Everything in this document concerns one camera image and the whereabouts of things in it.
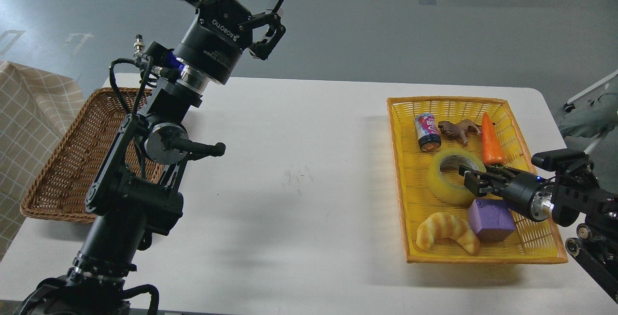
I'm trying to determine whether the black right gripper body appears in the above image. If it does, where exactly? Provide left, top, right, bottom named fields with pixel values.
left=500, top=172, right=554, bottom=222

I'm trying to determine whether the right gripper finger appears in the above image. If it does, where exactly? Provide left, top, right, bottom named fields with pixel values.
left=465, top=174, right=507, bottom=197
left=458, top=165, right=524, bottom=180

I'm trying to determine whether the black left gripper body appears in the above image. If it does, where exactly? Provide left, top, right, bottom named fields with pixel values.
left=174, top=0, right=253, bottom=85

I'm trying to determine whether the yellow tape roll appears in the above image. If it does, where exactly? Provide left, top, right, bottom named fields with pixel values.
left=425, top=148, right=486, bottom=208

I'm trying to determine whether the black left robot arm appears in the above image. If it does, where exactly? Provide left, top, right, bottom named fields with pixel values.
left=15, top=0, right=286, bottom=315

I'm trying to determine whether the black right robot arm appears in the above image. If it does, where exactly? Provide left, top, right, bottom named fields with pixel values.
left=458, top=148, right=618, bottom=301

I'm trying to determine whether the orange toy carrot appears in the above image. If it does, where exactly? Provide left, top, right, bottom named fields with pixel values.
left=481, top=113, right=507, bottom=166

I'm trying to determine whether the purple foam cube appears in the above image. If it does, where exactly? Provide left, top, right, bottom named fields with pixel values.
left=467, top=198, right=516, bottom=243

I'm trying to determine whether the yellow plastic basket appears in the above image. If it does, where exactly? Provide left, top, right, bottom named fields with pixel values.
left=387, top=96, right=568, bottom=264

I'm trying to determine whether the toy croissant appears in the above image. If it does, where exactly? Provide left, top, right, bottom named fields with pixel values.
left=416, top=212, right=480, bottom=256

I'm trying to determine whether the brown toy animal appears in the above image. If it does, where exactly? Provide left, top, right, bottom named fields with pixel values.
left=437, top=119, right=482, bottom=147

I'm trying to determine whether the small soda can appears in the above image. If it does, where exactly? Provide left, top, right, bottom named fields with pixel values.
left=414, top=113, right=442, bottom=152

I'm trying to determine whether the person in background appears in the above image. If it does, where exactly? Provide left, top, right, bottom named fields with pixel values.
left=558, top=92, right=618, bottom=138

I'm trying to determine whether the beige checkered cloth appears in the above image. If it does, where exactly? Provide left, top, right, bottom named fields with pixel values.
left=0, top=60, right=84, bottom=257

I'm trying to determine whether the brown wicker basket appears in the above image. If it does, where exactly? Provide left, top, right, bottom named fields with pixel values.
left=20, top=87, right=167, bottom=224

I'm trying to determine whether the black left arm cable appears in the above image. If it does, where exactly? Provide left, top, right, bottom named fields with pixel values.
left=109, top=58, right=153, bottom=180

